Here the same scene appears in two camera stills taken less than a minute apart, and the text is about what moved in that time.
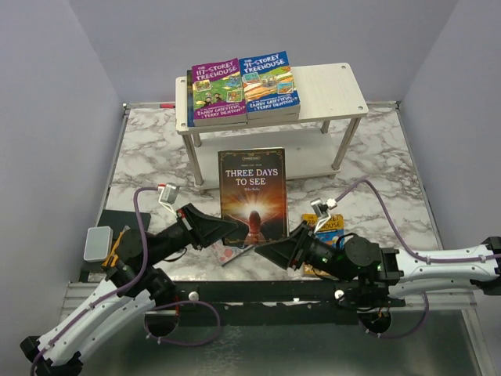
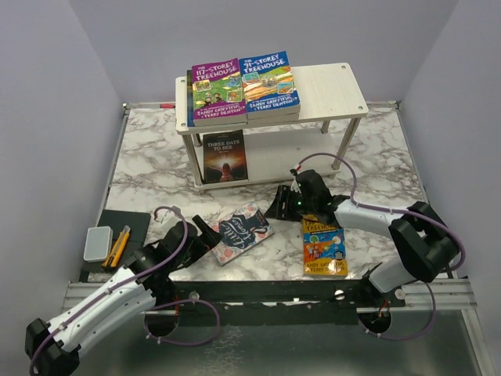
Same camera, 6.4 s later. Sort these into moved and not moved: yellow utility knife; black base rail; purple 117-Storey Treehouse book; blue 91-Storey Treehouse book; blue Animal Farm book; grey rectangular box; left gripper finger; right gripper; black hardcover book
Moved: right gripper; left gripper finger; black hardcover book
Not moved: blue Animal Farm book; blue 91-Storey Treehouse book; black base rail; yellow utility knife; purple 117-Storey Treehouse book; grey rectangular box
